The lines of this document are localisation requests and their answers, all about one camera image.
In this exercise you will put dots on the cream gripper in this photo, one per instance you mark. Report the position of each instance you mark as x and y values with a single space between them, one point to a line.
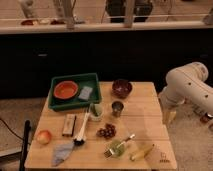
169 115

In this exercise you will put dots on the yellow banana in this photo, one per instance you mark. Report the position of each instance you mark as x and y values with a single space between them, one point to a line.
142 152

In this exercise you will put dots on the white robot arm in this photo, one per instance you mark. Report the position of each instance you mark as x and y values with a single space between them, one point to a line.
186 83

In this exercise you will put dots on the purple bowl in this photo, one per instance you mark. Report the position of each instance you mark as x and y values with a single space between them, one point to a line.
121 88

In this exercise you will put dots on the orange bowl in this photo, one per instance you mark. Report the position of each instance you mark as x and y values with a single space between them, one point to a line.
65 90

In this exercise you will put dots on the small metal cup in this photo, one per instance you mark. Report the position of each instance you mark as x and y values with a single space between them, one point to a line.
117 108

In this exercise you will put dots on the small green plate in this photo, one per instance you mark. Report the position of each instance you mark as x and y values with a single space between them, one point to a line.
115 149

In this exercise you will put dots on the bunch of red grapes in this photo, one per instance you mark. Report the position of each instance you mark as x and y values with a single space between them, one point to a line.
107 132

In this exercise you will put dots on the grey sponge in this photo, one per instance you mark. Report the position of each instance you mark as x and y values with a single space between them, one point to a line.
85 93

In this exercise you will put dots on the wooden block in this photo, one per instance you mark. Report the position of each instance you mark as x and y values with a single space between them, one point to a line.
69 124

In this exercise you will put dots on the green plastic tray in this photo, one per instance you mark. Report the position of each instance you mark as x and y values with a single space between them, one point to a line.
86 79

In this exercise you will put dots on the grey blue cloth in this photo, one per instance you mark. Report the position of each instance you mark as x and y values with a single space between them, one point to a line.
61 153

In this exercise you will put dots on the red apple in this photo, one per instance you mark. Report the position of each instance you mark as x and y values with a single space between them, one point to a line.
44 137

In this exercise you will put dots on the white handled dish brush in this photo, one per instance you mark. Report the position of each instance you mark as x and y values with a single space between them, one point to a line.
79 139

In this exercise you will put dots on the black stand post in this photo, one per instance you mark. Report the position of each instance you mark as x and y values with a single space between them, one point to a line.
25 143

